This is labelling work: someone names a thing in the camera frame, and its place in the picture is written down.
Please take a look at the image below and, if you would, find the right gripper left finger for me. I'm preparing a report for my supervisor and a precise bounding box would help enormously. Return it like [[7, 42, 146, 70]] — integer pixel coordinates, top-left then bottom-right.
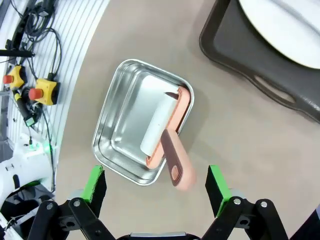
[[27, 164, 113, 240]]

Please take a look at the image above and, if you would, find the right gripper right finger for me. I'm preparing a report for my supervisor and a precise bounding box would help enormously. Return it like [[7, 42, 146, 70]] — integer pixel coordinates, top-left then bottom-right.
[[201, 164, 290, 240]]

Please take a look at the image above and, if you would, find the pink lint roller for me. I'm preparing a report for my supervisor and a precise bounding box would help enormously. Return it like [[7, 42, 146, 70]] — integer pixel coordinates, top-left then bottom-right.
[[139, 74, 197, 192]]

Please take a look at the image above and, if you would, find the rectangular stainless steel tray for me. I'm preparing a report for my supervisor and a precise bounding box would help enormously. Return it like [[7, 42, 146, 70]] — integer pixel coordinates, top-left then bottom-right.
[[91, 58, 196, 186]]

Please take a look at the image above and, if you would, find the green black connector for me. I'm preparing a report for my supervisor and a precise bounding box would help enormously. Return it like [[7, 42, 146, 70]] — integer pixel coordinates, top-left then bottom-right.
[[24, 115, 39, 127]]

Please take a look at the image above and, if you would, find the yellow emergency stop button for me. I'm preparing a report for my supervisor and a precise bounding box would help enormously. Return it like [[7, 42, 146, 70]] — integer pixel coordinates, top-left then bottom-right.
[[2, 65, 28, 91], [28, 78, 60, 106]]

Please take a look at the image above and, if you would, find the dark brown serving tray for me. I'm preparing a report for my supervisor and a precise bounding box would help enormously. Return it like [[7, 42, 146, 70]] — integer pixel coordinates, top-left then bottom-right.
[[198, 0, 320, 123]]

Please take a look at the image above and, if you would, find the white slotted mounting plate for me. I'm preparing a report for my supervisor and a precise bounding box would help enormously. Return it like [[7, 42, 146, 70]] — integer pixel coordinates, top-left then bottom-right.
[[0, 0, 112, 193]]

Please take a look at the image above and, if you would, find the black metal rod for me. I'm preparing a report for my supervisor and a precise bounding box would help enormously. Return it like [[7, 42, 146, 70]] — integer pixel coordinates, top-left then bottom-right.
[[0, 49, 35, 58]]

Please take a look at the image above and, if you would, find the black cable bundle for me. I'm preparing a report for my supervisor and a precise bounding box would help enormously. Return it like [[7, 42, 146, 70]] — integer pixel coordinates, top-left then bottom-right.
[[22, 0, 63, 81]]

